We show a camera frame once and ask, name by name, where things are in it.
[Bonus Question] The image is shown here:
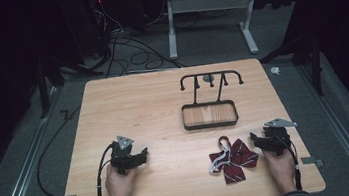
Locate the right hand-held gripper black cable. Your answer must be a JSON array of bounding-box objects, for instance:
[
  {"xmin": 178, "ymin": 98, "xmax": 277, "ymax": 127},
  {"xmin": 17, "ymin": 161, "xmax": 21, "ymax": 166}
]
[{"xmin": 276, "ymin": 132, "xmax": 304, "ymax": 193}]

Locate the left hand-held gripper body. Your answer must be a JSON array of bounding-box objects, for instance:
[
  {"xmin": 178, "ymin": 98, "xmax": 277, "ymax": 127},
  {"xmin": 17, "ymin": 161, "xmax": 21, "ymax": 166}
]
[{"xmin": 107, "ymin": 133, "xmax": 140, "ymax": 178}]

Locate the left hand-held gripper black cable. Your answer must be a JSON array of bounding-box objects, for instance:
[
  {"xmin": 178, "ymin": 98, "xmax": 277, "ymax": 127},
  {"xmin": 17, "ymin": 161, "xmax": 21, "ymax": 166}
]
[{"xmin": 90, "ymin": 143, "xmax": 122, "ymax": 196}]

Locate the white metal desk frame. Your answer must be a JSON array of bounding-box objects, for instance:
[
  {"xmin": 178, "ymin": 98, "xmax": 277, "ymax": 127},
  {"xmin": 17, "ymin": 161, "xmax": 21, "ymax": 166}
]
[{"xmin": 163, "ymin": 0, "xmax": 268, "ymax": 65}]

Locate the tangle of black floor cables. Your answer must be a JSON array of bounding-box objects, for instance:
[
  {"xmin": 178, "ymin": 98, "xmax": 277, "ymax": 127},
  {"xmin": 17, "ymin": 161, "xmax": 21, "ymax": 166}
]
[{"xmin": 85, "ymin": 0, "xmax": 187, "ymax": 81}]

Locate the hand-held gripper black cable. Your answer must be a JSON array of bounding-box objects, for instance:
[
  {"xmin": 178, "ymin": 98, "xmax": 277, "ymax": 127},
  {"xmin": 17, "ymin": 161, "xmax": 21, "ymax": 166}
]
[
  {"xmin": 276, "ymin": 132, "xmax": 304, "ymax": 193},
  {"xmin": 90, "ymin": 143, "xmax": 122, "ymax": 196}
]

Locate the long black floor cable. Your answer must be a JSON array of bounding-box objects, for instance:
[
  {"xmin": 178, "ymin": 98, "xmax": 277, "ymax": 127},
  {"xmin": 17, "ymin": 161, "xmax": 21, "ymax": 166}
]
[{"xmin": 28, "ymin": 103, "xmax": 93, "ymax": 196}]

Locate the aluminium floor rail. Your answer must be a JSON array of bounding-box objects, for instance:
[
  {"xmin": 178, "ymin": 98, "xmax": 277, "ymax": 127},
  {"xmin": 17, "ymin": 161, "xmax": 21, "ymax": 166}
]
[
  {"xmin": 294, "ymin": 57, "xmax": 349, "ymax": 196},
  {"xmin": 0, "ymin": 86, "xmax": 75, "ymax": 196}
]

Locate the dark red striped bow tie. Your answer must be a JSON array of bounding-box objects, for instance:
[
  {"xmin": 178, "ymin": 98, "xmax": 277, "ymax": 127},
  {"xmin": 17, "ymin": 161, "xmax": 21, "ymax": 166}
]
[{"xmin": 205, "ymin": 131, "xmax": 263, "ymax": 187}]

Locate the person's left hand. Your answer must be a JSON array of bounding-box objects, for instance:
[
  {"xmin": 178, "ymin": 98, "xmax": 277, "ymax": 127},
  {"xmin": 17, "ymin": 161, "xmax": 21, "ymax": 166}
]
[{"xmin": 103, "ymin": 164, "xmax": 142, "ymax": 196}]

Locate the black metal hook rack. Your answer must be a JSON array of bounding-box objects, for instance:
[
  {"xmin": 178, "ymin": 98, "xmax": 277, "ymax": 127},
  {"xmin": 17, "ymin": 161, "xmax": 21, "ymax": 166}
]
[{"xmin": 176, "ymin": 67, "xmax": 250, "ymax": 132}]

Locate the person's right hand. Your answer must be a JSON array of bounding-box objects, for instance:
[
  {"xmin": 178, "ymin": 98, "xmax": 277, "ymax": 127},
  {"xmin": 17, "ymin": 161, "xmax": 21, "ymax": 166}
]
[{"xmin": 262, "ymin": 146, "xmax": 300, "ymax": 196}]

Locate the black metal stand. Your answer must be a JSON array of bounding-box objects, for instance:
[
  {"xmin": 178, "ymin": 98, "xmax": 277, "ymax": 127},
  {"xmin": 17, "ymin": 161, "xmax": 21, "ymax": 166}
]
[
  {"xmin": 31, "ymin": 48, "xmax": 110, "ymax": 120},
  {"xmin": 256, "ymin": 31, "xmax": 327, "ymax": 104}
]

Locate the crumpled white paper scrap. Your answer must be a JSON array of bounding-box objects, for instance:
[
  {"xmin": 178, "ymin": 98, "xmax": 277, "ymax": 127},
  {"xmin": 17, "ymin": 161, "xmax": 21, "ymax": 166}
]
[{"xmin": 269, "ymin": 65, "xmax": 281, "ymax": 77}]

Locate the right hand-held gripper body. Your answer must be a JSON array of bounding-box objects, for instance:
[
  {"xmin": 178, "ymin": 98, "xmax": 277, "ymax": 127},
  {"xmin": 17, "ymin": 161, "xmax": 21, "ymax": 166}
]
[{"xmin": 260, "ymin": 115, "xmax": 301, "ymax": 158}]

